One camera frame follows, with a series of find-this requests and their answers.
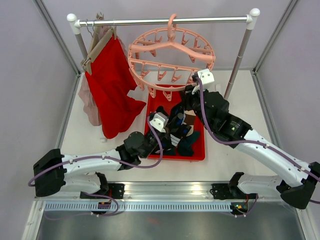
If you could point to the brown beige striped sock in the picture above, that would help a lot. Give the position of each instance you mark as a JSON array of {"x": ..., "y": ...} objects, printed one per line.
[{"x": 189, "y": 117}]

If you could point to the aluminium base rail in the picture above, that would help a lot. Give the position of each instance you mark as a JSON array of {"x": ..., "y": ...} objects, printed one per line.
[{"x": 156, "y": 190}]

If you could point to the aluminium frame post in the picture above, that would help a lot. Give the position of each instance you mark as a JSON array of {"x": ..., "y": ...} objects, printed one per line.
[
  {"x": 275, "y": 34},
  {"x": 44, "y": 12}
]

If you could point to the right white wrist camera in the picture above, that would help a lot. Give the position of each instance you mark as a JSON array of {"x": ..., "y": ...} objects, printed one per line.
[{"x": 205, "y": 76}]

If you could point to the aluminium frame post right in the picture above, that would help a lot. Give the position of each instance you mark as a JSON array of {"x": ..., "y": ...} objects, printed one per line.
[{"x": 275, "y": 34}]

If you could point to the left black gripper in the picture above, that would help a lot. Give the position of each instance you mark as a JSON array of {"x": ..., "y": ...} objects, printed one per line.
[{"x": 166, "y": 134}]

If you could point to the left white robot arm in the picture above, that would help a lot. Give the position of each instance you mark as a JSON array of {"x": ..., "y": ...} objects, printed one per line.
[{"x": 56, "y": 173}]

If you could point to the red hanging cloth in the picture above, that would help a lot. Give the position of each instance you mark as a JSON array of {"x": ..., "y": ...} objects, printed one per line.
[{"x": 110, "y": 82}]

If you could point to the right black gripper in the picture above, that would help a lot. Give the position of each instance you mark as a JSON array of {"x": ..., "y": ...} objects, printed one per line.
[{"x": 188, "y": 96}]

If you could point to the white slotted cable duct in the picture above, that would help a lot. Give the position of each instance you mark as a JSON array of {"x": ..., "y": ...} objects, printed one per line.
[{"x": 139, "y": 206}]

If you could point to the metal clothes rack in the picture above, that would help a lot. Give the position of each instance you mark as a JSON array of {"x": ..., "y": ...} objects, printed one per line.
[{"x": 249, "y": 19}]

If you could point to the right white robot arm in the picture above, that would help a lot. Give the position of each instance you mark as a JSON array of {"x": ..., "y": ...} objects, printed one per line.
[{"x": 294, "y": 180}]

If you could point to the pink hanging garment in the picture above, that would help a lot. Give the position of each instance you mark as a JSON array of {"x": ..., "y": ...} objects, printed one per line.
[{"x": 85, "y": 94}]

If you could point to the beige clip hanger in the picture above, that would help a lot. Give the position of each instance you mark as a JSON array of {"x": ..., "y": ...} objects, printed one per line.
[{"x": 101, "y": 35}]

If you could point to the pink round clip hanger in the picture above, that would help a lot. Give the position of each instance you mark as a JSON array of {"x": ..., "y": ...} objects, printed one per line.
[{"x": 164, "y": 59}]

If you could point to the aluminium frame post left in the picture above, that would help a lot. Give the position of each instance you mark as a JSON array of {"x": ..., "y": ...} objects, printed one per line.
[{"x": 44, "y": 12}]

